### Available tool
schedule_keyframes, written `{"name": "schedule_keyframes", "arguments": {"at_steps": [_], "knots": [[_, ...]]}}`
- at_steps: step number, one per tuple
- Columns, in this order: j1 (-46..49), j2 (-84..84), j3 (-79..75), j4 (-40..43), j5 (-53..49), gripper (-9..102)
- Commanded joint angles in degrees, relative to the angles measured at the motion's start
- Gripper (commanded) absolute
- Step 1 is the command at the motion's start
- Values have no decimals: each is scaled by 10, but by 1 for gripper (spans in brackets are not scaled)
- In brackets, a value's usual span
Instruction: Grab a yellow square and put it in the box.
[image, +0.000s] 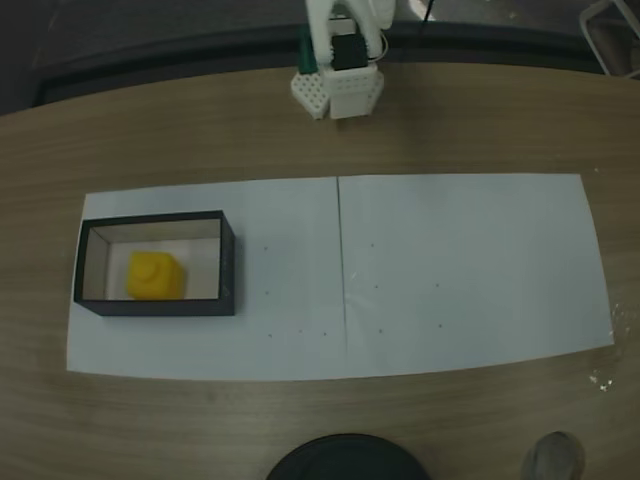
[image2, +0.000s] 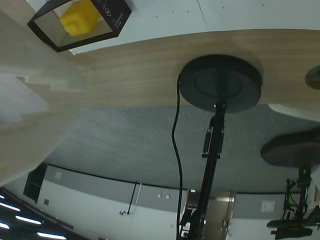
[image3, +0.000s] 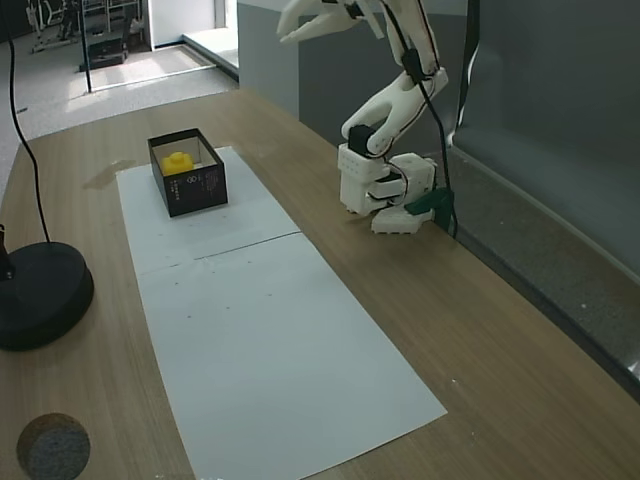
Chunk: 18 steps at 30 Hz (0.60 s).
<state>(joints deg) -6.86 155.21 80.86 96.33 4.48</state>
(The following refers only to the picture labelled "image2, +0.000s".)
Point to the black stand with round base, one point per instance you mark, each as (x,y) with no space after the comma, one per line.
(220,82)

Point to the black rectangular open box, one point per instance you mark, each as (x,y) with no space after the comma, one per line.
(113,15)

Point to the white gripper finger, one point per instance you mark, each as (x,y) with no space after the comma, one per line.
(30,62)

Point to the white paper sheet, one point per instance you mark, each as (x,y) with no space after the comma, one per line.
(160,27)

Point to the yellow foam cube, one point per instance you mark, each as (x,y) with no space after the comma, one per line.
(77,18)

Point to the grey door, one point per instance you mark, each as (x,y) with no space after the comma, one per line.
(221,217)

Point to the grey round table grommet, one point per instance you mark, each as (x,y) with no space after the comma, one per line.
(314,76)

